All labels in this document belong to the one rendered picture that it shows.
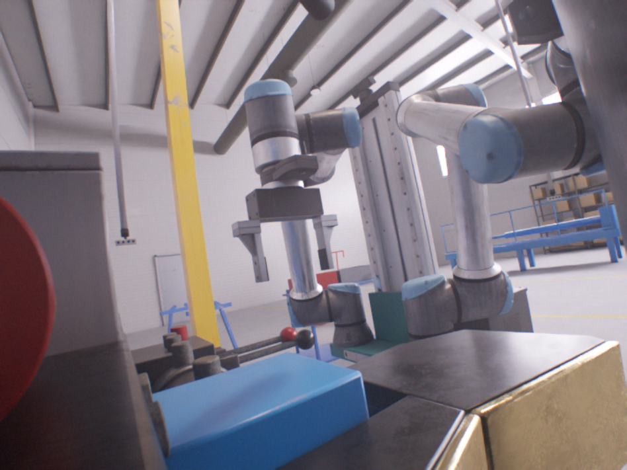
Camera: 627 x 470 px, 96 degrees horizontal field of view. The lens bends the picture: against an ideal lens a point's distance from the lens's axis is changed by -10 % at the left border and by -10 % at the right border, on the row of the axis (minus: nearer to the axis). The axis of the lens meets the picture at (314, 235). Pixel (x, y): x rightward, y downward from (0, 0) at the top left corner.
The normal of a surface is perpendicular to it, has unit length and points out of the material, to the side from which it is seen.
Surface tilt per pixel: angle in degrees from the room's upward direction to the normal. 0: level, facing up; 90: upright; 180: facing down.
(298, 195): 90
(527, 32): 90
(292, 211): 90
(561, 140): 110
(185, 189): 90
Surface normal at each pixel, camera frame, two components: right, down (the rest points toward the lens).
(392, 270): -0.86, 0.11
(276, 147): 0.09, -0.10
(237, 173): 0.55, -0.17
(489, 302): -0.08, 0.22
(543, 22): -0.56, 0.02
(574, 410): 0.31, -0.14
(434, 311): -0.14, -0.06
